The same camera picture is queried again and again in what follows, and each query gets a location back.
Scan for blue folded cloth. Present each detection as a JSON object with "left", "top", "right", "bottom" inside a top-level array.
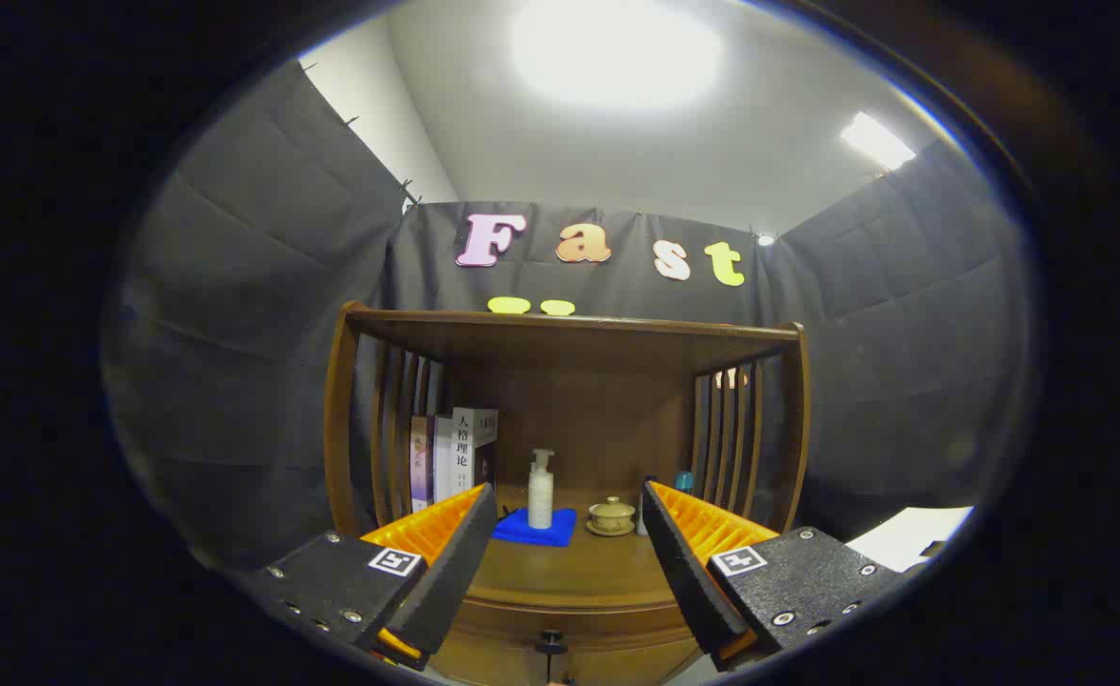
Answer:
[{"left": 491, "top": 507, "right": 578, "bottom": 548}]

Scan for grey portrait cover book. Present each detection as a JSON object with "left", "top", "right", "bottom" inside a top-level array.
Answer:
[{"left": 450, "top": 407, "right": 500, "bottom": 501}]

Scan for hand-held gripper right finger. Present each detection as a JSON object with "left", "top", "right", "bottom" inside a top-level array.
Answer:
[{"left": 641, "top": 479, "right": 906, "bottom": 673}]

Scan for thin white book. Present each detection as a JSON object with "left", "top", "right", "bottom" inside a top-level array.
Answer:
[{"left": 430, "top": 414, "right": 456, "bottom": 506}]

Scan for purple spine book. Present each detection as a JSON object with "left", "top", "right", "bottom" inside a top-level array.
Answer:
[{"left": 410, "top": 415, "right": 433, "bottom": 514}]

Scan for brown wooden cabinet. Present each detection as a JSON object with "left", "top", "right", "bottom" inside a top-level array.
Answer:
[{"left": 324, "top": 301, "right": 811, "bottom": 686}]

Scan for white pump bottle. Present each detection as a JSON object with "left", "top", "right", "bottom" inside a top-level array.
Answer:
[{"left": 528, "top": 449, "right": 556, "bottom": 531}]

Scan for white box unit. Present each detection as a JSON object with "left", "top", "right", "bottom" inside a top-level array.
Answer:
[{"left": 846, "top": 506, "right": 975, "bottom": 573}]

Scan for beige lidded teacup with saucer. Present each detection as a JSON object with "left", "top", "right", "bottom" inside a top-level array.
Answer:
[{"left": 586, "top": 496, "right": 636, "bottom": 537}]

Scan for wooden drawer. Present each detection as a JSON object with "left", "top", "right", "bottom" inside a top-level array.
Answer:
[{"left": 431, "top": 600, "right": 704, "bottom": 686}]

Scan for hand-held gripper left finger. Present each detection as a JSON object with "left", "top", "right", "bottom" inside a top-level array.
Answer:
[{"left": 241, "top": 481, "right": 499, "bottom": 673}]

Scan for rectangular ceiling lamp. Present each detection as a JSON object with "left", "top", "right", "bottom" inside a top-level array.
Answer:
[{"left": 841, "top": 111, "right": 916, "bottom": 171}]

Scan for wooden countertop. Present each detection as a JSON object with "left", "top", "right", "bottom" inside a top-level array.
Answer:
[{"left": 465, "top": 486, "right": 690, "bottom": 611}]

